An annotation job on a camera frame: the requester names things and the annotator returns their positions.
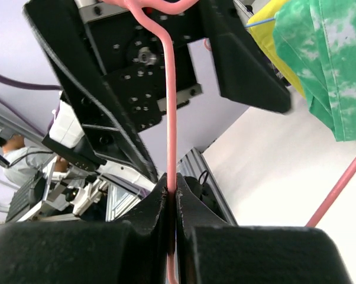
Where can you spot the person in grey shirt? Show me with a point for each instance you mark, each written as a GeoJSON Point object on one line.
{"type": "Point", "coordinates": [25, 161]}

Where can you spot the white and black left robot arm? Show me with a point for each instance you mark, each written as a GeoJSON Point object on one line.
{"type": "Point", "coordinates": [65, 137]}

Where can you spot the blue hanger of green trousers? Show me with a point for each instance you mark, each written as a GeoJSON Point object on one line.
{"type": "Point", "coordinates": [259, 22]}

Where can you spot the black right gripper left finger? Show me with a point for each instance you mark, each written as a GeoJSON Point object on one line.
{"type": "Point", "coordinates": [130, 249]}

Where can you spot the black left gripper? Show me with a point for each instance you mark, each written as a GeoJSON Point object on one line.
{"type": "Point", "coordinates": [131, 61]}

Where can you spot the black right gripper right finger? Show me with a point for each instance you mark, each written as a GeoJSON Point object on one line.
{"type": "Point", "coordinates": [210, 250]}

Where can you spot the olive yellow trousers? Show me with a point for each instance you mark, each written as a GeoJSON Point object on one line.
{"type": "Point", "coordinates": [263, 36]}

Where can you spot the pink hanger of yellow trousers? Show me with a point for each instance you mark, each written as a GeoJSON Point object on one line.
{"type": "Point", "coordinates": [170, 118]}

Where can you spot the aluminium mounting rail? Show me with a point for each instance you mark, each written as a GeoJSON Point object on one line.
{"type": "Point", "coordinates": [200, 179]}

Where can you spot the green tie-dye trousers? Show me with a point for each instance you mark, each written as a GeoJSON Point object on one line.
{"type": "Point", "coordinates": [317, 40]}

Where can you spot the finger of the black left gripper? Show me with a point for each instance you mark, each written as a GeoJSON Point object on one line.
{"type": "Point", "coordinates": [242, 71]}

